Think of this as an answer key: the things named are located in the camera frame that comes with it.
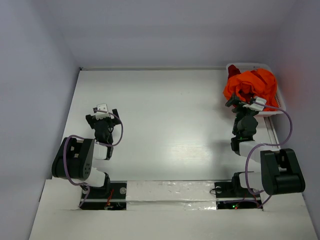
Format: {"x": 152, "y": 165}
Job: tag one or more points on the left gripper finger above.
{"x": 91, "y": 119}
{"x": 116, "y": 119}

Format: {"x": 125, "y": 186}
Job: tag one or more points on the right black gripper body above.
{"x": 240, "y": 108}

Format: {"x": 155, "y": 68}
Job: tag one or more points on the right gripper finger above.
{"x": 251, "y": 101}
{"x": 233, "y": 101}

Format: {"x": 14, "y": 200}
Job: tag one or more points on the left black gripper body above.
{"x": 110, "y": 123}

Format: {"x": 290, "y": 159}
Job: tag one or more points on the orange t shirt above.
{"x": 253, "y": 83}

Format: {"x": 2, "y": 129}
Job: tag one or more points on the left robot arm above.
{"x": 74, "y": 159}

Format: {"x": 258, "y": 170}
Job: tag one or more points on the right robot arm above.
{"x": 268, "y": 167}

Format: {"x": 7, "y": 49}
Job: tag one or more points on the dark red t shirt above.
{"x": 233, "y": 71}

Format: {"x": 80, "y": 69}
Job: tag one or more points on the white plastic basket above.
{"x": 244, "y": 66}

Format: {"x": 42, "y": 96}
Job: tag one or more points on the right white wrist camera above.
{"x": 258, "y": 105}

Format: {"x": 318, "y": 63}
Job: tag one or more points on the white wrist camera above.
{"x": 258, "y": 105}
{"x": 101, "y": 111}

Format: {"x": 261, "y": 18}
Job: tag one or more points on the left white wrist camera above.
{"x": 101, "y": 111}

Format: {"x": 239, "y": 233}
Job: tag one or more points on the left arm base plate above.
{"x": 113, "y": 199}

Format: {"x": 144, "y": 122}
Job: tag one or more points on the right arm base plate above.
{"x": 228, "y": 197}

